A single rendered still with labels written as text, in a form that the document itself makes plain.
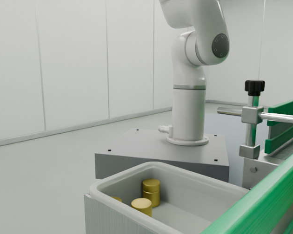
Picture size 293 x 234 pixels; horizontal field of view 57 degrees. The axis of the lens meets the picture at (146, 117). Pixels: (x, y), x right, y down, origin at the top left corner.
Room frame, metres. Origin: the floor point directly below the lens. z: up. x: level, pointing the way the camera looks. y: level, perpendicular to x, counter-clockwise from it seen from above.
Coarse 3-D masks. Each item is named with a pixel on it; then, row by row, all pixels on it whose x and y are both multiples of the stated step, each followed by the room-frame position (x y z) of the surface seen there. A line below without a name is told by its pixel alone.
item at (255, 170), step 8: (248, 160) 0.42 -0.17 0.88; (256, 160) 0.41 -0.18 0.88; (264, 160) 0.41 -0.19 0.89; (272, 160) 0.41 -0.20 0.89; (280, 160) 0.41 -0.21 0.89; (248, 168) 0.42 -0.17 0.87; (256, 168) 0.41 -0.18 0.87; (264, 168) 0.40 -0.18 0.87; (272, 168) 0.39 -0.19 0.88; (248, 176) 0.42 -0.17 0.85; (256, 176) 0.41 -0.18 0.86; (264, 176) 0.40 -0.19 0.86; (248, 184) 0.42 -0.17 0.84; (256, 184) 0.41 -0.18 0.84
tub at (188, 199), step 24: (144, 168) 0.50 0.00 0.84; (168, 168) 0.49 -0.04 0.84; (96, 192) 0.38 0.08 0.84; (120, 192) 0.45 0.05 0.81; (168, 192) 0.48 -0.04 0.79; (192, 192) 0.45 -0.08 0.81; (216, 192) 0.42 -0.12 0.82; (240, 192) 0.39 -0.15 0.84; (144, 216) 0.32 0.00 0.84; (168, 216) 0.43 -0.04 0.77; (192, 216) 0.43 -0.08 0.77; (216, 216) 0.41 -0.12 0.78
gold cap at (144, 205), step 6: (138, 198) 0.42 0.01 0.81; (144, 198) 0.42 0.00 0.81; (132, 204) 0.40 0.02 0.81; (138, 204) 0.40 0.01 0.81; (144, 204) 0.40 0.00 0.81; (150, 204) 0.40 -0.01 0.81; (138, 210) 0.39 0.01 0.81; (144, 210) 0.39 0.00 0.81; (150, 210) 0.39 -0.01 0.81; (150, 216) 0.39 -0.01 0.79
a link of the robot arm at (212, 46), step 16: (160, 0) 0.75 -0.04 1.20; (176, 0) 0.70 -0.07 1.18; (192, 0) 0.66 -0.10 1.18; (208, 0) 0.67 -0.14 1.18; (176, 16) 0.71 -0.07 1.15; (192, 16) 0.66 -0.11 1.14; (208, 16) 0.67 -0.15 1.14; (208, 32) 0.67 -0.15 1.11; (224, 32) 0.69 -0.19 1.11; (208, 48) 0.68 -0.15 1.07; (224, 48) 0.69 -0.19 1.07; (208, 64) 0.70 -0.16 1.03
